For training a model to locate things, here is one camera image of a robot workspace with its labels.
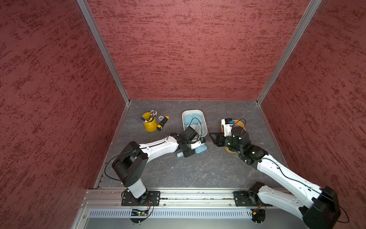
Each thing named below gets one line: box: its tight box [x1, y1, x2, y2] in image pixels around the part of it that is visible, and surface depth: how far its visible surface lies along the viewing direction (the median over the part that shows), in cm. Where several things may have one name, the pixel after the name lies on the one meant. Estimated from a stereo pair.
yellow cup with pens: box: [140, 109, 158, 133], surface depth 97 cm
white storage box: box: [182, 109, 209, 138], surface depth 106 cm
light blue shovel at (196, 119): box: [191, 113, 203, 125], surface depth 108 cm
